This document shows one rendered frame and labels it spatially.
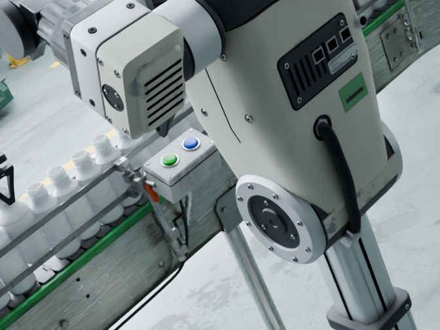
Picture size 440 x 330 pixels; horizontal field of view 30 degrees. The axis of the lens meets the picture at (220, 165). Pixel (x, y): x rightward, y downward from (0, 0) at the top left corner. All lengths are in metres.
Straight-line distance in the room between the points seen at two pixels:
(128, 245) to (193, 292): 1.47
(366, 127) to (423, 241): 1.89
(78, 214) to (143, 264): 0.19
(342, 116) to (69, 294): 0.81
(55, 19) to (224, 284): 2.29
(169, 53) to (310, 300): 2.12
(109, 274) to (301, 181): 0.75
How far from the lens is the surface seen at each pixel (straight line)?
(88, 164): 1.71
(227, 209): 1.89
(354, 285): 1.28
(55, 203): 1.68
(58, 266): 1.72
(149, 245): 1.79
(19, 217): 1.65
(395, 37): 2.26
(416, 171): 3.40
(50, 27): 0.99
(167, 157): 1.63
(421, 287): 2.83
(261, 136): 1.05
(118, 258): 1.76
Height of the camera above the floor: 1.81
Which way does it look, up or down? 27 degrees down
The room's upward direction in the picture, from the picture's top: 24 degrees counter-clockwise
